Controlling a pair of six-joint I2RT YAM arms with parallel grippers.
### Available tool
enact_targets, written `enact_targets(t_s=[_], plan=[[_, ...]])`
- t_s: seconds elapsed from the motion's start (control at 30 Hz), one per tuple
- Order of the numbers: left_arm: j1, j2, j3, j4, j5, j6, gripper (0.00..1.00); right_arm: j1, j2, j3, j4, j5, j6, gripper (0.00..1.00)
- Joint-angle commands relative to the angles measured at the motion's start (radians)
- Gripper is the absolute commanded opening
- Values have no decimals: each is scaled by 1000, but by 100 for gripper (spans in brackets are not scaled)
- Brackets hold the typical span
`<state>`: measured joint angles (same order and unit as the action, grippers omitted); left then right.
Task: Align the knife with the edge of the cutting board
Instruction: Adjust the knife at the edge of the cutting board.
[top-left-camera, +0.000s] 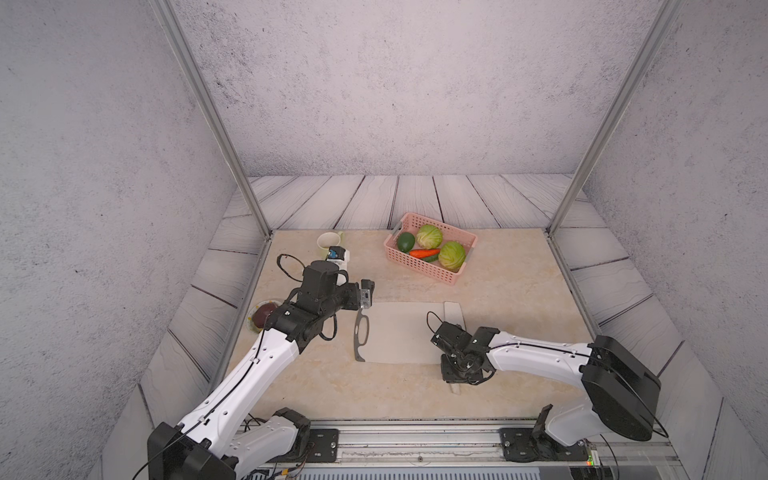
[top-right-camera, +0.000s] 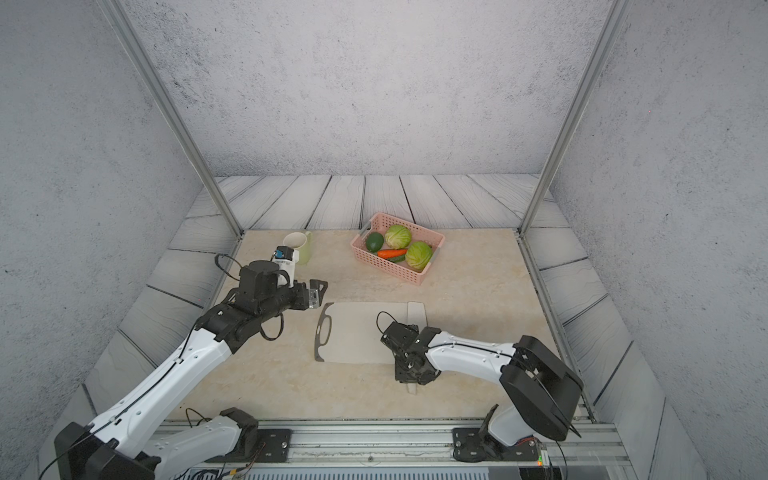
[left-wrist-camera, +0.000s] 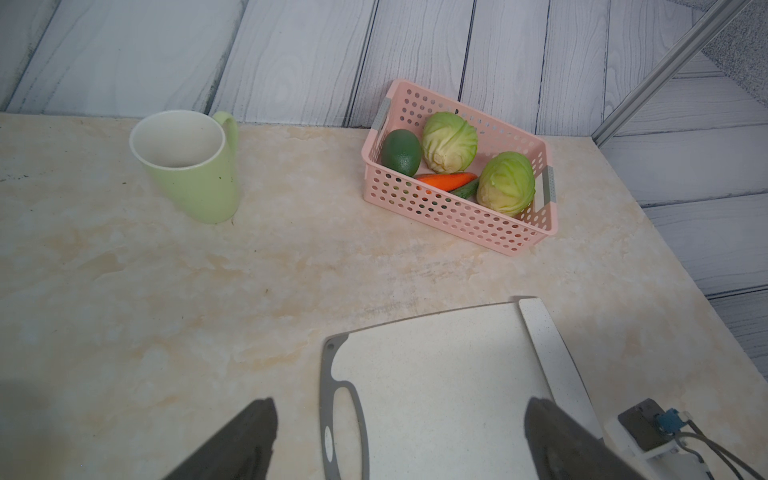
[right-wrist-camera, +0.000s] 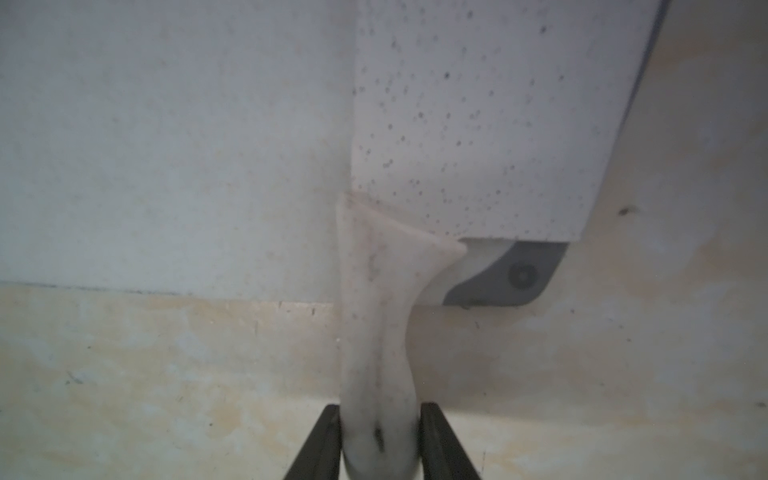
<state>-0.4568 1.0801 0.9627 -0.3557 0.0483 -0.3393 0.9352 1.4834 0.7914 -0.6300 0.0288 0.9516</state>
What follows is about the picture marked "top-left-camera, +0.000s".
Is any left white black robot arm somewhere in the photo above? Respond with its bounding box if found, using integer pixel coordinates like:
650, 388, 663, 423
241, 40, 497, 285
144, 260, 375, 479

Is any white grey-rimmed cutting board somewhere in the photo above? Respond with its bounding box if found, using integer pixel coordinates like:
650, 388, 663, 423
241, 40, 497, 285
353, 302, 444, 365

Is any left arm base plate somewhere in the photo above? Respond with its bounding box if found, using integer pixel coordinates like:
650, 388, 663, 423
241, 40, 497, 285
280, 428, 339, 464

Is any green cabbage front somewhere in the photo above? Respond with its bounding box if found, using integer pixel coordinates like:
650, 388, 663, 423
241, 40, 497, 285
438, 241, 466, 272

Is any green cabbage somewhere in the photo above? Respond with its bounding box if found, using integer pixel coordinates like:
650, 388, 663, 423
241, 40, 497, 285
438, 241, 466, 272
415, 224, 443, 249

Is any white ceramic knife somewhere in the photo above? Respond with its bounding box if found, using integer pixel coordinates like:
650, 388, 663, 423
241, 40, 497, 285
442, 302, 466, 396

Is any aluminium mounting rail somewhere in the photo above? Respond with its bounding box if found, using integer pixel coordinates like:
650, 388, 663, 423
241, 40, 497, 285
242, 419, 688, 479

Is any dark green avocado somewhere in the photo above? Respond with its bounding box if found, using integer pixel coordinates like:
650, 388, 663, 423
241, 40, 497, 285
396, 232, 416, 253

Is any pink plastic basket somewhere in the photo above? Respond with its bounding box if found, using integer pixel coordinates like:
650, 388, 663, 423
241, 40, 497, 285
384, 212, 478, 285

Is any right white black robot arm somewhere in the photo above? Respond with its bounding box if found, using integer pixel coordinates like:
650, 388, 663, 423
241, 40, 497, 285
431, 322, 666, 462

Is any green cabbage back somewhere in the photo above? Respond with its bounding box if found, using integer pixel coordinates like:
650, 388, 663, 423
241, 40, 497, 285
415, 224, 443, 249

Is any left aluminium frame post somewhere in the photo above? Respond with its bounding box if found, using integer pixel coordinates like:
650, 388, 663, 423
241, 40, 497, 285
150, 0, 272, 238

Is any small plate with rim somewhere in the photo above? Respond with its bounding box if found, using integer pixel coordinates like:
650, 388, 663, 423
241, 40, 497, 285
246, 300, 280, 334

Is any dark red onion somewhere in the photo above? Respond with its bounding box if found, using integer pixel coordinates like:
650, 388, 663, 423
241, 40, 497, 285
249, 302, 278, 331

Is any right aluminium frame post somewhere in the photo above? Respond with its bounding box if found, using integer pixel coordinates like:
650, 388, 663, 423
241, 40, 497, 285
546, 0, 683, 240

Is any light green mug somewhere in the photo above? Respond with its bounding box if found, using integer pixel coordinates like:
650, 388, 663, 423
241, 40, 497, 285
316, 231, 343, 250

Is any aluminium frame post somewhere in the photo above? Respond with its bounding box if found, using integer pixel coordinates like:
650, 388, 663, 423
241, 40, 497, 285
546, 0, 683, 240
150, 0, 272, 238

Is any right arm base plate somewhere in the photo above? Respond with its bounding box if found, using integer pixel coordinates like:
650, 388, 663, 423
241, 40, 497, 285
499, 428, 590, 463

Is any orange carrot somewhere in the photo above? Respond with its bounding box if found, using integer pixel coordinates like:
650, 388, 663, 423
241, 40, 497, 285
409, 248, 440, 259

